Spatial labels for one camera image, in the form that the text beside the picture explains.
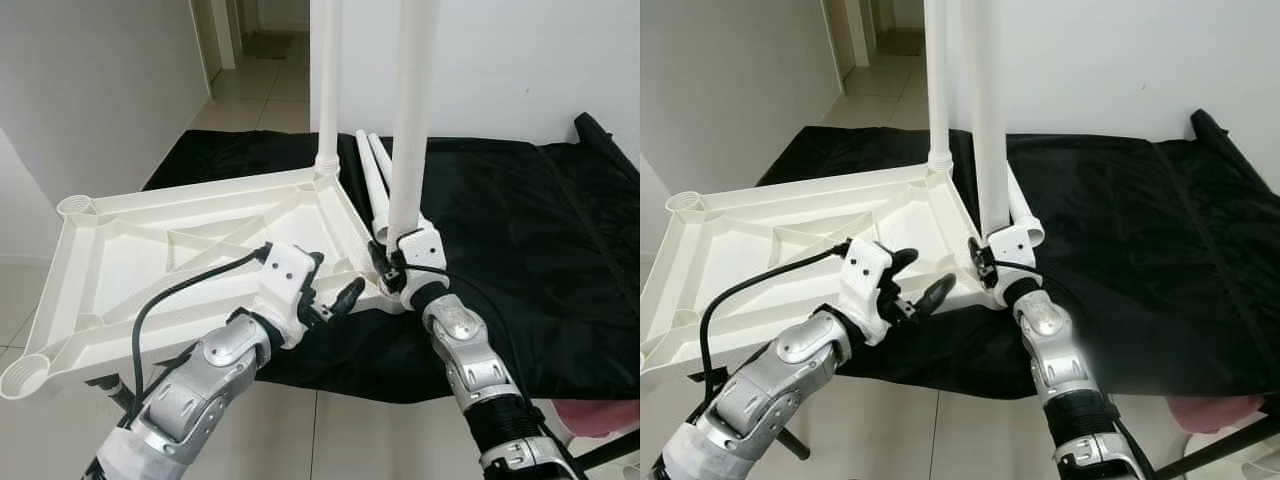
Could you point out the black fabric table cover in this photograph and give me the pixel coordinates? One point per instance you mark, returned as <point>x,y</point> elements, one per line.
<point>1180,280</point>
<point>560,280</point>

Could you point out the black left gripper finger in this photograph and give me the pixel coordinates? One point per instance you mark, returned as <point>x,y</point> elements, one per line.
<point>902,266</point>
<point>935,294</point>
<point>348,298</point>
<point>316,268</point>

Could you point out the white plastic table leg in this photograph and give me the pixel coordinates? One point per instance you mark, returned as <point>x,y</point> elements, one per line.
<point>1025,215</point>
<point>938,80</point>
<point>990,110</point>
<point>371,180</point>
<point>408,110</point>
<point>384,158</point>
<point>328,80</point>

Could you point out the white plastic children table top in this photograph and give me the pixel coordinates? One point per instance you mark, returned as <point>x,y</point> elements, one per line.
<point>720,270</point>
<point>100,270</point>

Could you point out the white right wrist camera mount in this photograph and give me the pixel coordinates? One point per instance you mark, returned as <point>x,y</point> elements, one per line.
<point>425,248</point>
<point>1015,245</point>

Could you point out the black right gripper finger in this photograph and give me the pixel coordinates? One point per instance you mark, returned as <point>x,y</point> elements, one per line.
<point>977,258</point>
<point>380,261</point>

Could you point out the white door frame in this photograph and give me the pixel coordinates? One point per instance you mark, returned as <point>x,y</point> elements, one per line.
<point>850,30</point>
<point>225,30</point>

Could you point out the black metal table leg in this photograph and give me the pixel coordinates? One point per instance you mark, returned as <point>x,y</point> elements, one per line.
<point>615,448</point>
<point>795,445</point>
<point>105,387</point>
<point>1215,447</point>

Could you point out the pink plastic object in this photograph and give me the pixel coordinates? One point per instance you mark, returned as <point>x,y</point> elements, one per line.
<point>600,415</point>
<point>1215,412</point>

